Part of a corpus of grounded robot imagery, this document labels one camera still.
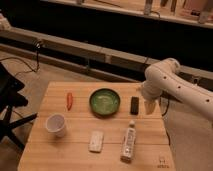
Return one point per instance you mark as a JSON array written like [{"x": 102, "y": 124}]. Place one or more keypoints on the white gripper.
[{"x": 150, "y": 93}]

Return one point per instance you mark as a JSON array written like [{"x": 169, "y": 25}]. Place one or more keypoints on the green ceramic bowl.
[{"x": 104, "y": 102}]

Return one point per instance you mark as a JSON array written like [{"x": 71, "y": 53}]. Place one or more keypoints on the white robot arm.
[{"x": 163, "y": 76}]

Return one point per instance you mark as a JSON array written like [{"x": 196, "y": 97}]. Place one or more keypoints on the black rectangular block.
[{"x": 134, "y": 109}]

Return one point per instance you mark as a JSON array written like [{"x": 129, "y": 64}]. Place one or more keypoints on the white plastic bottle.
[{"x": 128, "y": 143}]

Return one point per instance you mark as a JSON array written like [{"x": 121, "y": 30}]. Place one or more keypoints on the red chili pepper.
[{"x": 69, "y": 101}]

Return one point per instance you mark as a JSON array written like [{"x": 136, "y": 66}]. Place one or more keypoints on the white paper cup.
[{"x": 56, "y": 125}]

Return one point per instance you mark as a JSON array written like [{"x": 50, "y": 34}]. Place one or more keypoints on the black office chair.
[{"x": 10, "y": 98}]

